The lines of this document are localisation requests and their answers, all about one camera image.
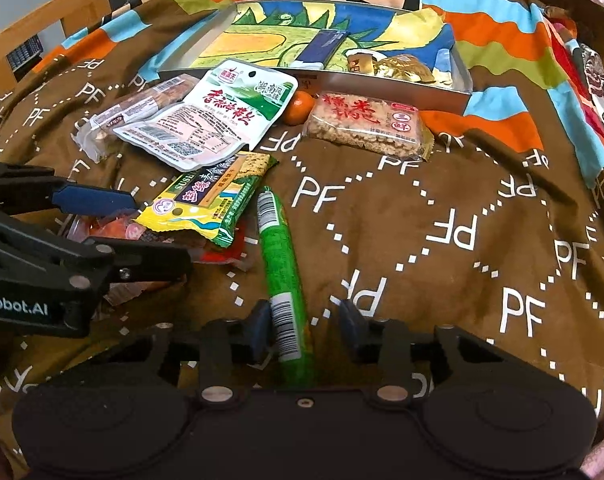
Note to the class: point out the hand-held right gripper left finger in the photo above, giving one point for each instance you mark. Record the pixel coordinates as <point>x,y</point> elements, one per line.
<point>261,332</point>

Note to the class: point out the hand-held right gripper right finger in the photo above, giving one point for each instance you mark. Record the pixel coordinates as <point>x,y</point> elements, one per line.
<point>351,327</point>

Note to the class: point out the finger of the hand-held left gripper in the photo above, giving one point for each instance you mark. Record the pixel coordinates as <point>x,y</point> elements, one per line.
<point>147,262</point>
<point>97,198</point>

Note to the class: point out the red snack packet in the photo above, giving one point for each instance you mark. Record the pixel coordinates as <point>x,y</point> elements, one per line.
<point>217,252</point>

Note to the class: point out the green sausage stick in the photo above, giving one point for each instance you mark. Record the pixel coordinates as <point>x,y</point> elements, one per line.
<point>277,255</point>

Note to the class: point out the clear brown pastry packet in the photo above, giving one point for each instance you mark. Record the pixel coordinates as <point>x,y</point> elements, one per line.
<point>132,105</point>

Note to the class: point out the white green snack pouch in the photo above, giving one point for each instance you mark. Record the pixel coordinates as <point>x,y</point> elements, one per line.
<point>212,115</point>

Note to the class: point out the yellow green cracker packet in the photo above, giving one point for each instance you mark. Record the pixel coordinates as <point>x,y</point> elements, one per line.
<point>217,195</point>

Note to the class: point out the printed blanket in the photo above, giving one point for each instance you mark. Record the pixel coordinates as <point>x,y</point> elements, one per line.
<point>457,220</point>

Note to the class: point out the blue crate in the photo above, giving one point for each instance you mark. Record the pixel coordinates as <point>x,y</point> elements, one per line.
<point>26,54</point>

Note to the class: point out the rice crisp bar packet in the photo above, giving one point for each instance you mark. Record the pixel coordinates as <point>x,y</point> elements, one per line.
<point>367,122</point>

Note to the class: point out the orange tangerine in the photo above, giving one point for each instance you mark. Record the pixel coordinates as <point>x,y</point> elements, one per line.
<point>297,107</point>

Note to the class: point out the gold wrapped snack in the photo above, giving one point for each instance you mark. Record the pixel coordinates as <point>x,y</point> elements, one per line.
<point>407,69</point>

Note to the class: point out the dark blue packet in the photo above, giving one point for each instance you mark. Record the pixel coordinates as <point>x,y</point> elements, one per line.
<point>324,46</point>

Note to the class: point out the brown patterned cloth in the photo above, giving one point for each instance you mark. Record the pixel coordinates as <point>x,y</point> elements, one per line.
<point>599,80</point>

